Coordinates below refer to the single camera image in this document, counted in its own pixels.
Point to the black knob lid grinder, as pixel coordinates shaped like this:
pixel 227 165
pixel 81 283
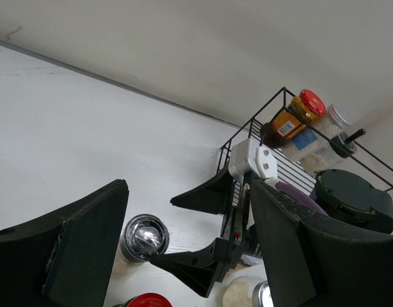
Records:
pixel 333 152

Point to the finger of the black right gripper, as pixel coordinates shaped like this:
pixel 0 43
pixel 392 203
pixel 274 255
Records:
pixel 200 270
pixel 211 197

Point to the clear glass jar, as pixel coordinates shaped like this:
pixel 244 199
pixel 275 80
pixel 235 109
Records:
pixel 247 291

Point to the labelled lid pink jar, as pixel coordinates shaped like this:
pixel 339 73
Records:
pixel 252 255

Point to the red lid sauce jar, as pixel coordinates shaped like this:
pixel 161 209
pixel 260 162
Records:
pixel 146 300
pixel 303 110

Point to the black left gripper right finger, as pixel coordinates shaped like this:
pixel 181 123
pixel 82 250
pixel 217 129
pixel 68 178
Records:
pixel 313 260

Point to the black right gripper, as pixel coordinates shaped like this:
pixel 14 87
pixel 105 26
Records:
pixel 351 199

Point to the silver lid white bottle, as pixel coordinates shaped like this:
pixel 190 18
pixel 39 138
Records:
pixel 335 121

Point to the black wire rack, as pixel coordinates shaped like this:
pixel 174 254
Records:
pixel 292 172

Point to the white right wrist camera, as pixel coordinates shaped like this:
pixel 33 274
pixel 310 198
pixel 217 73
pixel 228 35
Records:
pixel 249 156

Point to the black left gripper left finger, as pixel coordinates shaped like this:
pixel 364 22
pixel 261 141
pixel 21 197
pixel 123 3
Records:
pixel 65 257

